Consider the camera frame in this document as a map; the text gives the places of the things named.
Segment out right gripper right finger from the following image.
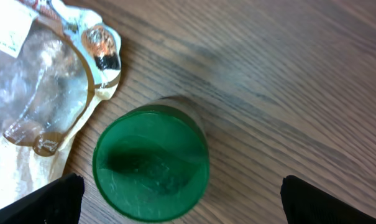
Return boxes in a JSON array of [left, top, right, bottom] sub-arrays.
[[280, 175, 376, 224]]

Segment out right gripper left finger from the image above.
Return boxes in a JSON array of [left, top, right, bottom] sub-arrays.
[[0, 173, 85, 224]]

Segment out green lid jar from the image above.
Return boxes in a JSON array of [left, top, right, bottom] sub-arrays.
[[92, 96, 210, 223]]

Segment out clear plastic snack bag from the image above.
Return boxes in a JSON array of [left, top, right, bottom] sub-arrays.
[[0, 0, 121, 209]]

